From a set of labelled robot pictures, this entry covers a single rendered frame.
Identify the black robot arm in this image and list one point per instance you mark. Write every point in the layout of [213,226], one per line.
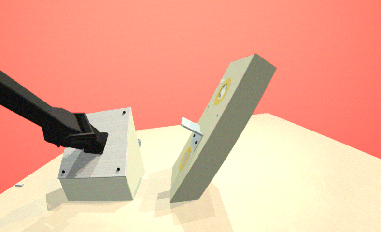
[59,126]

